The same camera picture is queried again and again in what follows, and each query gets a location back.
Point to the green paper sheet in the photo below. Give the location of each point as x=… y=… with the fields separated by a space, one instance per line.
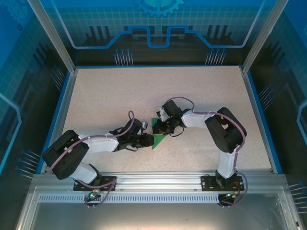
x=158 y=141

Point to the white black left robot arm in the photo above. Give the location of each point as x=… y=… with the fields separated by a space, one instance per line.
x=100 y=145

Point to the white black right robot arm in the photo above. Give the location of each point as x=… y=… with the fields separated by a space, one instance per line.
x=196 y=119

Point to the grey metal sheet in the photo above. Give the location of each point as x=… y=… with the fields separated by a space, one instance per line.
x=156 y=215

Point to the left base LED connector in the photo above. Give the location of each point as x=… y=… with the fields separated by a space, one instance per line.
x=93 y=195

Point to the base led connector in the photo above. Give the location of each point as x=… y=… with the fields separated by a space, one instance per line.
x=230 y=195
x=93 y=195

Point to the blue table edge trim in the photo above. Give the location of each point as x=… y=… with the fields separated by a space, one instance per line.
x=263 y=119
x=50 y=134

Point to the right base LED connector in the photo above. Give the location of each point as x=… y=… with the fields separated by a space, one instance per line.
x=230 y=195

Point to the blue gear print panel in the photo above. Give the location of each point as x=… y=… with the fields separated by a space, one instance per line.
x=158 y=28

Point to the blue grid print panel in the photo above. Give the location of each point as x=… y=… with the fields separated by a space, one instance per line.
x=287 y=83
x=19 y=83

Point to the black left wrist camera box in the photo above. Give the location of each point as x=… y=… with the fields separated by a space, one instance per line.
x=134 y=125

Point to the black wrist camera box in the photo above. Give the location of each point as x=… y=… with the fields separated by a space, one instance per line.
x=134 y=125
x=171 y=107

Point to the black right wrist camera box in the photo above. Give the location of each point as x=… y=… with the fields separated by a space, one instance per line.
x=171 y=107

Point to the aluminium mounting rail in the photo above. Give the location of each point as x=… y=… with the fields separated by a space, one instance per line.
x=156 y=179

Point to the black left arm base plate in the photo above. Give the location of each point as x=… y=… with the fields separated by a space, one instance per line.
x=108 y=183

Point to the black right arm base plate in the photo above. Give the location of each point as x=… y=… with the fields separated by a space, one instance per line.
x=208 y=183

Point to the aluminium side rail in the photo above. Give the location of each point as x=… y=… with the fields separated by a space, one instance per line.
x=61 y=115

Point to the aluminium frame post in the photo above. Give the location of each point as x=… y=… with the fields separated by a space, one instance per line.
x=261 y=36
x=55 y=36

